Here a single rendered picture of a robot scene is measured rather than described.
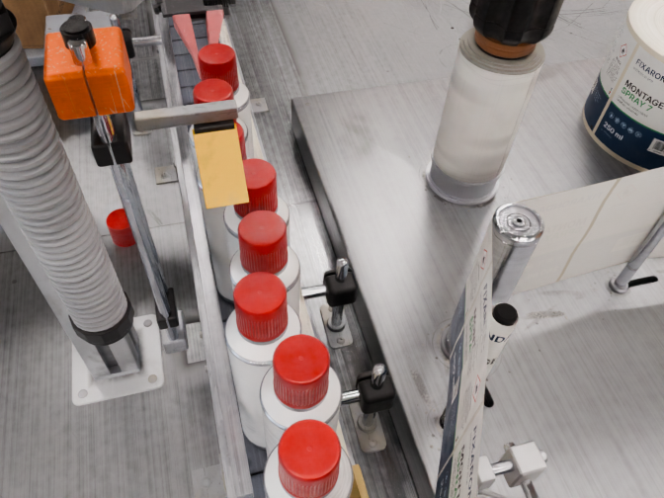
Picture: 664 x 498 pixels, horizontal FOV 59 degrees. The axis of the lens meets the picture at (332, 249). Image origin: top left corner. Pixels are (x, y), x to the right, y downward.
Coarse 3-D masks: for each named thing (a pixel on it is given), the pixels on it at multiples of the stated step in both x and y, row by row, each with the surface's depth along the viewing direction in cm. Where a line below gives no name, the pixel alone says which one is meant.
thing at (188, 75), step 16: (176, 32) 89; (176, 48) 86; (176, 64) 84; (192, 64) 84; (192, 80) 82; (192, 96) 80; (224, 304) 60; (224, 320) 58; (256, 448) 51; (256, 464) 50; (256, 480) 49; (256, 496) 48
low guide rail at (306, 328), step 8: (224, 24) 85; (224, 32) 84; (224, 40) 82; (240, 80) 77; (256, 136) 70; (256, 144) 69; (256, 152) 68; (304, 304) 56; (304, 312) 55; (304, 320) 55; (304, 328) 54; (336, 432) 48; (344, 448) 48
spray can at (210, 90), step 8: (208, 80) 49; (216, 80) 49; (200, 88) 48; (208, 88) 48; (216, 88) 48; (224, 88) 48; (200, 96) 48; (208, 96) 48; (216, 96) 48; (224, 96) 48; (232, 96) 48; (240, 120) 52; (192, 128) 51; (192, 136) 51; (192, 144) 51; (248, 144) 53; (192, 152) 52; (248, 152) 53
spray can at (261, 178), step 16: (256, 160) 43; (256, 176) 42; (272, 176) 42; (256, 192) 42; (272, 192) 43; (224, 208) 46; (240, 208) 44; (256, 208) 43; (272, 208) 44; (288, 208) 46; (224, 224) 45; (288, 224) 46; (288, 240) 47
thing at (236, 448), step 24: (168, 24) 76; (168, 48) 72; (168, 72) 69; (192, 168) 60; (192, 192) 58; (192, 216) 56; (216, 312) 49; (216, 336) 48; (216, 360) 47; (240, 432) 43; (240, 456) 42; (240, 480) 41
